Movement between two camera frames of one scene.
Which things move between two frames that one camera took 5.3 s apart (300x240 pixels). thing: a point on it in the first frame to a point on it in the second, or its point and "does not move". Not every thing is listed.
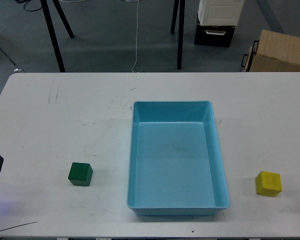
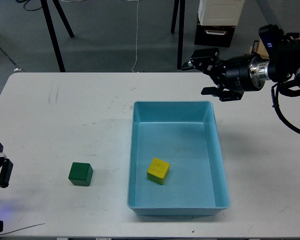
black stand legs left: [52, 31] does not move
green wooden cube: [80, 174] does not move
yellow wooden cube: [268, 183] to [158, 171]
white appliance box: [220, 12] does not move
